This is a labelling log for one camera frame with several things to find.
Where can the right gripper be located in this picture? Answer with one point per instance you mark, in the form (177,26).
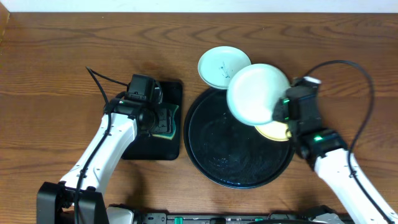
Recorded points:
(278,110)

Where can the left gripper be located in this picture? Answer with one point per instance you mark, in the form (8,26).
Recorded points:
(165,121)

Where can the green scouring sponge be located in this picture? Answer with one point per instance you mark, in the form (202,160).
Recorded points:
(173,111)

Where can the light blue plate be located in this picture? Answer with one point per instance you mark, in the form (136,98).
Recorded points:
(217,66)
(254,91)

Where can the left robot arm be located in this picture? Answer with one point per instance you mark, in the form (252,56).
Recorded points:
(78,196)

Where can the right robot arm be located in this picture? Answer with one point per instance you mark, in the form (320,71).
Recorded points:
(326,153)

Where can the black rectangular tray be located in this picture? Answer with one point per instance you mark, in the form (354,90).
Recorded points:
(174,146)

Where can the black round tray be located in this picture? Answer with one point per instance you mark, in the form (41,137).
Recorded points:
(227,151)

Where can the yellow plate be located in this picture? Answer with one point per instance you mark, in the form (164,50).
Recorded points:
(275,131)

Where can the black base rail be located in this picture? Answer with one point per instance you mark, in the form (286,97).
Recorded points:
(322,214)

